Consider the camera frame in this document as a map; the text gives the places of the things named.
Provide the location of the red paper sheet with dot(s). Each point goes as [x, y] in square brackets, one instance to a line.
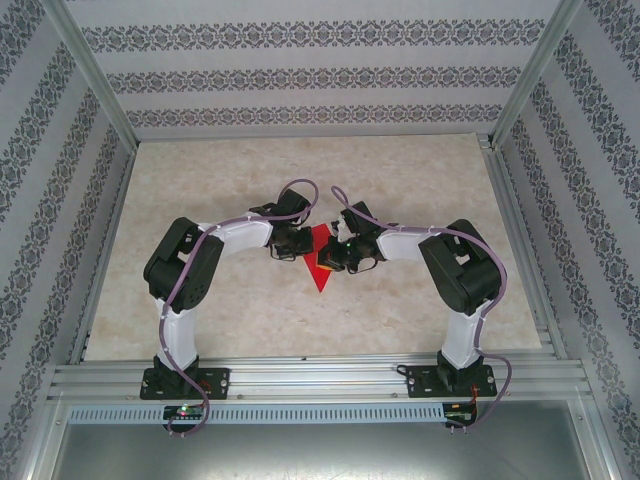
[320, 280]

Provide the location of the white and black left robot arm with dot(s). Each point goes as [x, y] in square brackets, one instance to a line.
[177, 335]

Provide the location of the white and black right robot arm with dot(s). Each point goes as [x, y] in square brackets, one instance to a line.
[462, 335]

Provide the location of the grey metal sheet panel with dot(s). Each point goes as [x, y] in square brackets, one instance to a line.
[320, 455]

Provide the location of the aluminium mounting rail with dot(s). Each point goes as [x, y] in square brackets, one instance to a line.
[320, 380]

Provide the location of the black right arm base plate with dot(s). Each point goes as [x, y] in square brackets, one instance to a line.
[420, 382]

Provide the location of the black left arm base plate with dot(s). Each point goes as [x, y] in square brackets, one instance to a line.
[217, 382]

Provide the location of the aluminium side rail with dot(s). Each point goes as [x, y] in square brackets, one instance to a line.
[102, 260]
[529, 260]

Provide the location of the aluminium frame post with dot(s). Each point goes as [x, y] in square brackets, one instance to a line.
[537, 75]
[95, 70]

